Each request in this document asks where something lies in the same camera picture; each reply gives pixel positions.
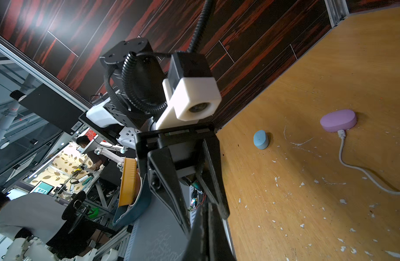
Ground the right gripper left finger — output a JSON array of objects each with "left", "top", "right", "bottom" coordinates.
[{"left": 181, "top": 203, "right": 209, "bottom": 261}]

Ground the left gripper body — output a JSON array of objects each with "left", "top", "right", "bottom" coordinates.
[{"left": 135, "top": 122, "right": 219, "bottom": 183}]

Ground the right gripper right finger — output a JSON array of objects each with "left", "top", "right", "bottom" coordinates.
[{"left": 208, "top": 203, "right": 235, "bottom": 261}]

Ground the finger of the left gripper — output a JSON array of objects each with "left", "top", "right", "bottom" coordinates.
[
  {"left": 196, "top": 134, "right": 230, "bottom": 220},
  {"left": 148, "top": 147, "right": 191, "bottom": 235}
]

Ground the white USB cable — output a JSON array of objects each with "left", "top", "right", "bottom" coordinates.
[{"left": 336, "top": 129, "right": 400, "bottom": 196}]

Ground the pink earbud case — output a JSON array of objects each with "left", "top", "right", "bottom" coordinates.
[{"left": 320, "top": 109, "right": 357, "bottom": 133}]

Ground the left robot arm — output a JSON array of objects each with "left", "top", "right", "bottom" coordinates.
[{"left": 86, "top": 1, "right": 230, "bottom": 234}]

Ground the blue earbud case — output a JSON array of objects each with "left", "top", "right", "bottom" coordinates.
[{"left": 253, "top": 130, "right": 270, "bottom": 150}]

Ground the person in white shirt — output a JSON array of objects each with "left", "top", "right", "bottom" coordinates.
[{"left": 0, "top": 192, "right": 102, "bottom": 258}]

